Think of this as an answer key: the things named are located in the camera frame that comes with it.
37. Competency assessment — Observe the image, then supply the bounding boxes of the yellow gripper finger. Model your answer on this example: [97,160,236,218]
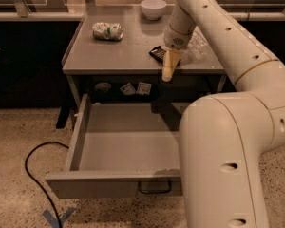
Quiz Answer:
[162,49,181,82]

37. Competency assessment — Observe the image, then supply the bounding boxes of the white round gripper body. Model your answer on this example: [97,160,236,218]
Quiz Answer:
[163,24,192,50]

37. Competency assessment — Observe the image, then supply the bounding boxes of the black rxbar chocolate bar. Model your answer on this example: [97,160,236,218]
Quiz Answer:
[149,46,169,65]

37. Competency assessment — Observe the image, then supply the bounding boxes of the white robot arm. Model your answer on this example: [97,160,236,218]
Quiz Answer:
[164,0,285,228]

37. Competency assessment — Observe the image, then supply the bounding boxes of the grey open top drawer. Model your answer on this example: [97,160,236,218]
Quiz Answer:
[46,95,188,199]

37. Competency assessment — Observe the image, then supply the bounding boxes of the white ceramic bowl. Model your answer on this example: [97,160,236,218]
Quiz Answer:
[141,0,167,20]

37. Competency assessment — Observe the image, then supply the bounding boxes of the white paper tag right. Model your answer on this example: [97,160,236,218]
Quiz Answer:
[137,82,152,95]

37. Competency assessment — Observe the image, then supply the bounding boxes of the white paper tag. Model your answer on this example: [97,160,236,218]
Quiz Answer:
[137,82,152,95]
[120,83,136,96]

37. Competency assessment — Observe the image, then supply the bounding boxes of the white paper tag left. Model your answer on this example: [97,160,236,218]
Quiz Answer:
[120,83,136,96]

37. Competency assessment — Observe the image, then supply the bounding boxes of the grey cabinet table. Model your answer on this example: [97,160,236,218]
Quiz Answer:
[63,5,226,104]

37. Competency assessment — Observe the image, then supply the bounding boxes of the crushed green white can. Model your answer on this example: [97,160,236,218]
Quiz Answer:
[92,22,123,41]

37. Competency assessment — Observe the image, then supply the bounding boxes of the dark counter cabinet right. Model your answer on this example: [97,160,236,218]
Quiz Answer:
[208,12,285,93]

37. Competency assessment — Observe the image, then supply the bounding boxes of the dark counter cabinet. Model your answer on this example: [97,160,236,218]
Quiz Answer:
[208,12,285,93]
[0,21,79,108]

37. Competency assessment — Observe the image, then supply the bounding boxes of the dark counter cabinet left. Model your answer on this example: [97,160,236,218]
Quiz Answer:
[0,21,79,108]

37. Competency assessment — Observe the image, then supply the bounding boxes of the metal drawer handle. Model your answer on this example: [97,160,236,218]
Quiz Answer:
[138,181,172,195]

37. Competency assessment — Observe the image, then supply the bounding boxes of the black floor cable left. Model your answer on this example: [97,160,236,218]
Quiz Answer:
[24,141,70,228]

